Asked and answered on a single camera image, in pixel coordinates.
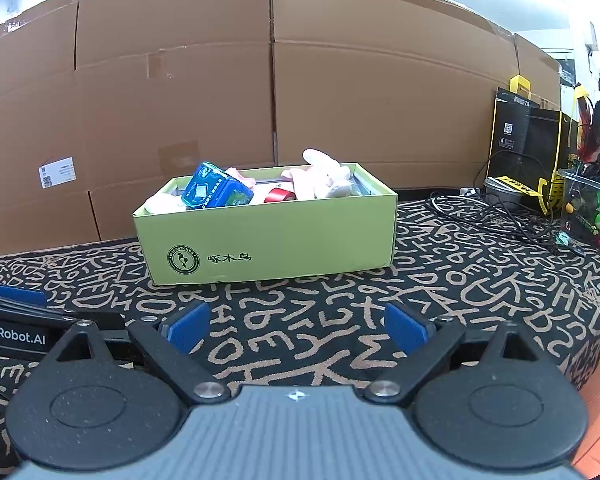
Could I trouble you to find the green cardboard box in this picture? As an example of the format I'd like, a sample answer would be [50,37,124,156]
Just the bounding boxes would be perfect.
[132,162,398,287]

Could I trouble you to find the blue packet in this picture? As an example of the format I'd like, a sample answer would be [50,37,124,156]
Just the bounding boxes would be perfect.
[181,161,254,209]

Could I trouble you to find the white shipping label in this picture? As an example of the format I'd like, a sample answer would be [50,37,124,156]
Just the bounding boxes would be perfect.
[39,159,76,189]

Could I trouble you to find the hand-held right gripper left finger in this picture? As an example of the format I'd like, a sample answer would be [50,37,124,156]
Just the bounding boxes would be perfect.
[30,301,231,405]

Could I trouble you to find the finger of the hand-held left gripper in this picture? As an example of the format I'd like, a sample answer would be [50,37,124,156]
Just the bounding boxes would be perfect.
[0,284,49,307]

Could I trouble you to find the clear container of toys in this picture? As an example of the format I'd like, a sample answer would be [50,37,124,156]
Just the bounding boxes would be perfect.
[557,167,600,256]

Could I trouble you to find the black cables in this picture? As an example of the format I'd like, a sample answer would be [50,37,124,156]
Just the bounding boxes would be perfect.
[430,157,600,261]

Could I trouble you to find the red tape roll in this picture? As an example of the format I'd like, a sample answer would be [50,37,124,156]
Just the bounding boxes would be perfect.
[264,186,298,204]

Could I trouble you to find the red black feather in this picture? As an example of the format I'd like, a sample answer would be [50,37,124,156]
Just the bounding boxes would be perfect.
[576,96,600,162]

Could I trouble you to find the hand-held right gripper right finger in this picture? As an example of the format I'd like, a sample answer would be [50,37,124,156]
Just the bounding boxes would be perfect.
[364,302,561,406]

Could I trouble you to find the black box yellow straps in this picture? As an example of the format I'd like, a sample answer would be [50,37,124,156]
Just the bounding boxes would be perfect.
[486,74,581,213]

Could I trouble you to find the pink packet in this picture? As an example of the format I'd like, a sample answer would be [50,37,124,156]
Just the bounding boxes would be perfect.
[225,166,257,187]

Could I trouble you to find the black letter-patterned blanket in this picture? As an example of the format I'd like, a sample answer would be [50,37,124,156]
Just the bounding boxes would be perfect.
[0,195,600,480]

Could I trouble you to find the large brown cardboard box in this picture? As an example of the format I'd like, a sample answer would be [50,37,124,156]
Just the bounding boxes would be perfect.
[0,0,563,261]

